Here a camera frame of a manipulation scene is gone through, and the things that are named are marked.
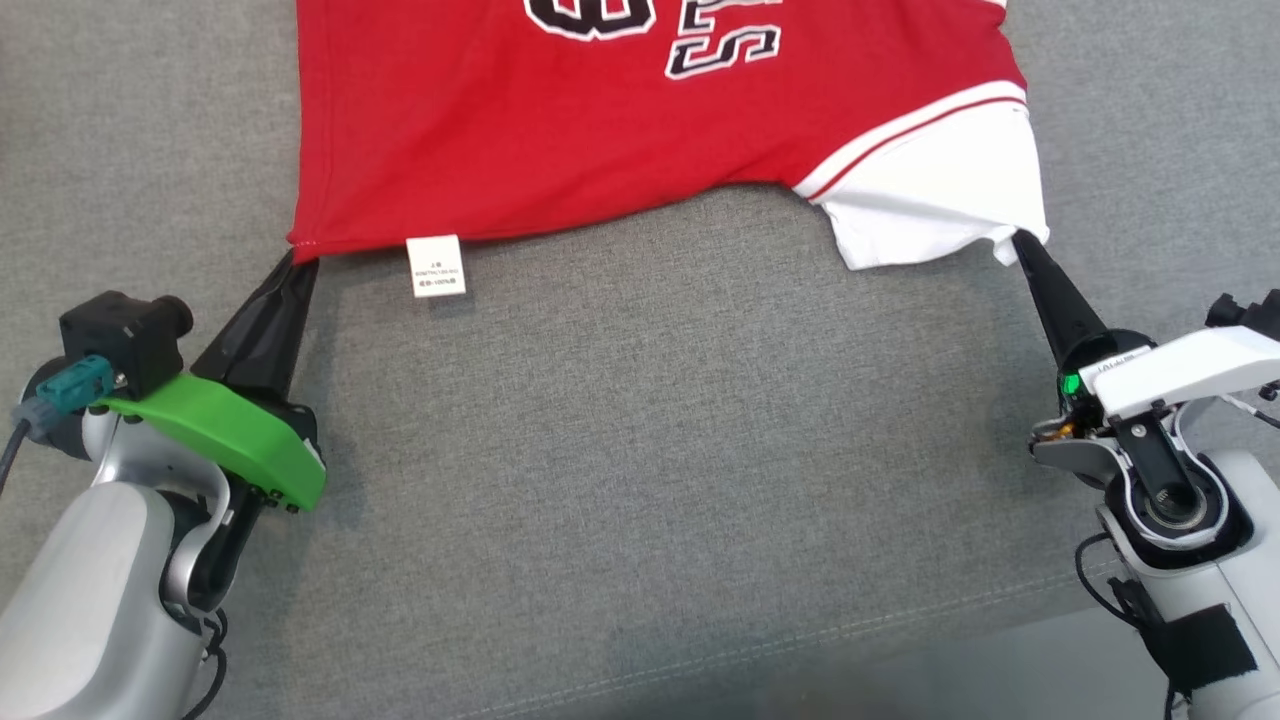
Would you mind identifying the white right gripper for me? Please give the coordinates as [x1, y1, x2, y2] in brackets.
[1012, 232, 1280, 461]

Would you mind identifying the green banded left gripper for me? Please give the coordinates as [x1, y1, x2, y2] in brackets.
[98, 252, 328, 515]

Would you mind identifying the red white jersey shirt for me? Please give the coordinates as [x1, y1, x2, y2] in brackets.
[287, 0, 1051, 299]

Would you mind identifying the grey fabric sofa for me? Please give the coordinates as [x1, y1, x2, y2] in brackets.
[0, 0, 1280, 720]

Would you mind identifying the teal camera cable connector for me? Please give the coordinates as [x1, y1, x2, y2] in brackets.
[12, 355, 117, 441]

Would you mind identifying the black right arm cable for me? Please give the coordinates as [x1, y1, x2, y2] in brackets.
[1075, 533, 1143, 633]

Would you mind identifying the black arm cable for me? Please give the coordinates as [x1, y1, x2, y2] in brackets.
[183, 610, 231, 720]
[1075, 533, 1143, 633]

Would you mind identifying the black left camera cable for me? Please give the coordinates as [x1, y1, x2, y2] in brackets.
[0, 418, 33, 493]

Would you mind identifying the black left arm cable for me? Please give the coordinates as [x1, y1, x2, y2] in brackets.
[183, 610, 231, 720]

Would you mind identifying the black velcro strap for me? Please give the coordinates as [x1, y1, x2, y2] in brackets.
[1140, 603, 1259, 697]

